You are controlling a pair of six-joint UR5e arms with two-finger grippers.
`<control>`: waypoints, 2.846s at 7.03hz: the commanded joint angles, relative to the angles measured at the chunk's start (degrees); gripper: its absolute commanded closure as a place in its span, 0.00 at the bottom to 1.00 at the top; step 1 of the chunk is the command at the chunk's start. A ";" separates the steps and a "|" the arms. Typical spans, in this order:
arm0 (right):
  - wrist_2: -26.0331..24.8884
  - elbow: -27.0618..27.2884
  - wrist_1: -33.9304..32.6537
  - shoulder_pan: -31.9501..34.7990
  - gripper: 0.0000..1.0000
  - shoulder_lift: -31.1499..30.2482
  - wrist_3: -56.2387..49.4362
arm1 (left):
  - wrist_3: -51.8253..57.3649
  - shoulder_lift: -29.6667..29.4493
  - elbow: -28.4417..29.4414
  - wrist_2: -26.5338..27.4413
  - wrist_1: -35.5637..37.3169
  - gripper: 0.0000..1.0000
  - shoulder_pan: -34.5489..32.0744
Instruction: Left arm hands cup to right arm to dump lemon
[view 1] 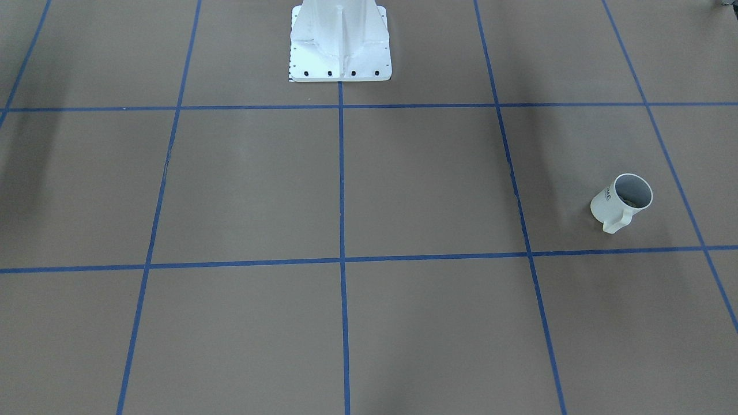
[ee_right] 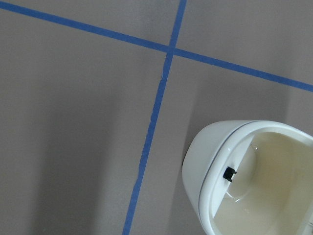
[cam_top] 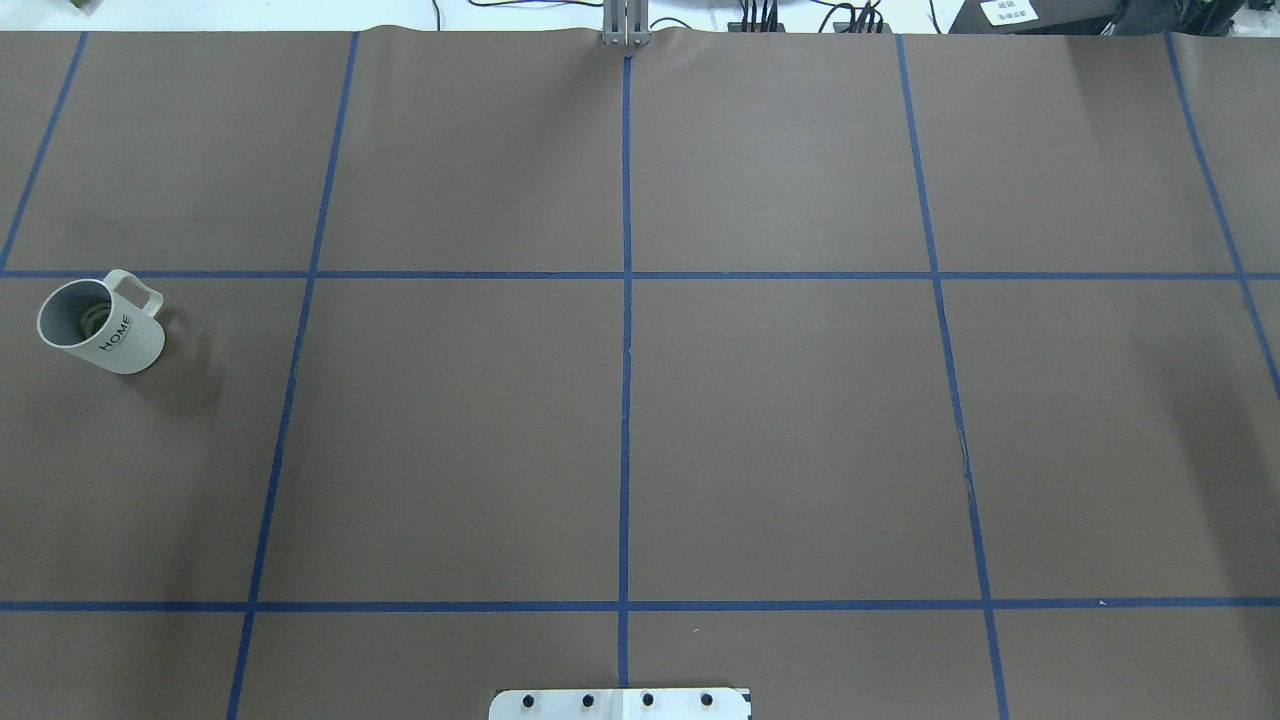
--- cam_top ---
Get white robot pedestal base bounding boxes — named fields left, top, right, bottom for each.
left=488, top=687, right=753, bottom=719

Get black box with label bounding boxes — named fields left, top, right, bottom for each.
left=945, top=1, right=1129, bottom=35

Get white HOME mug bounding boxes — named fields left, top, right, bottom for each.
left=35, top=269, right=166, bottom=375

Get black cable bundle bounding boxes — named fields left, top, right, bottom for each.
left=726, top=0, right=893, bottom=35

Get aluminium frame post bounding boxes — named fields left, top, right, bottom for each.
left=600, top=0, right=652, bottom=47

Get brown table mat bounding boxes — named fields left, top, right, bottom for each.
left=3, top=27, right=1277, bottom=719

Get lemon slices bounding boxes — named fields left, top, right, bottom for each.
left=78, top=302, right=113, bottom=340

